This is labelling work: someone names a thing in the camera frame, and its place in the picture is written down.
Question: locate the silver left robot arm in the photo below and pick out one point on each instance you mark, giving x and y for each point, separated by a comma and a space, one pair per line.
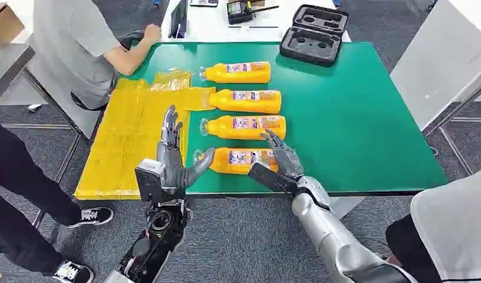
158, 234

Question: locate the green table mat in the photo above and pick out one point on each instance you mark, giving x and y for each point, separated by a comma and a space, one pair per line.
342, 117

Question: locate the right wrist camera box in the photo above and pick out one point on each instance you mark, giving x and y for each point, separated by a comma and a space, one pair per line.
268, 177

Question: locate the black tablet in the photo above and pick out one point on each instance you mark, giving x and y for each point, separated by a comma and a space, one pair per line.
179, 17

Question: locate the grey metal table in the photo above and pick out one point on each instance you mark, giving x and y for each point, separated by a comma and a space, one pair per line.
10, 62

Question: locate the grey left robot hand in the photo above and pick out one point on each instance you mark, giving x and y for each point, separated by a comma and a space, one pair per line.
172, 164

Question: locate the person's hand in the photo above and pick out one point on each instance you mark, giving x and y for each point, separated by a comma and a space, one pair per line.
152, 33

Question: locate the white table leg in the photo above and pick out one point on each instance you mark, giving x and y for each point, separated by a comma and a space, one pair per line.
348, 205

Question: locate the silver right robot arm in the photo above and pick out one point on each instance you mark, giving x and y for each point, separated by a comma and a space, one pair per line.
334, 242

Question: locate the black chair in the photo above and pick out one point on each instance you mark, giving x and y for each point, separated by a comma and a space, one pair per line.
129, 39

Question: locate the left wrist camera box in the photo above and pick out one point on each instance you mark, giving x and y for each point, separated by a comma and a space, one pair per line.
150, 181

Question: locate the open black foam case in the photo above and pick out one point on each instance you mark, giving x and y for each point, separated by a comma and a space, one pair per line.
310, 47

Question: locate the white side table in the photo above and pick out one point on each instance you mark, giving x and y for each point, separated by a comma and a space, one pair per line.
439, 58

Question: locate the brown cardboard box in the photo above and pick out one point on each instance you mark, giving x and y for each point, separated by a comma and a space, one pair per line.
4, 23

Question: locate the person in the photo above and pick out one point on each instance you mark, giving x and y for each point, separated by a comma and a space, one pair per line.
455, 234
14, 172
68, 43

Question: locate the small white floor scrap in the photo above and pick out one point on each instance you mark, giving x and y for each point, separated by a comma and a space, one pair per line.
34, 107

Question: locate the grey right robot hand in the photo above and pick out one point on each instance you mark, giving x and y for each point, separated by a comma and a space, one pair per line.
287, 160

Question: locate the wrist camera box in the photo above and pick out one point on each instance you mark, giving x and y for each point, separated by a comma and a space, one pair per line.
268, 177
150, 181

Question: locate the orange drink bottle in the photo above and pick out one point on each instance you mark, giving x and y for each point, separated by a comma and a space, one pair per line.
240, 74
240, 131
240, 160
248, 102

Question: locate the yellow sheet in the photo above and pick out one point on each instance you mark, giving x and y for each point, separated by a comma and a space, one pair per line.
123, 136

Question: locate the black handheld radio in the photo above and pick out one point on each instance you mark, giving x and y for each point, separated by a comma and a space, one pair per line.
238, 11

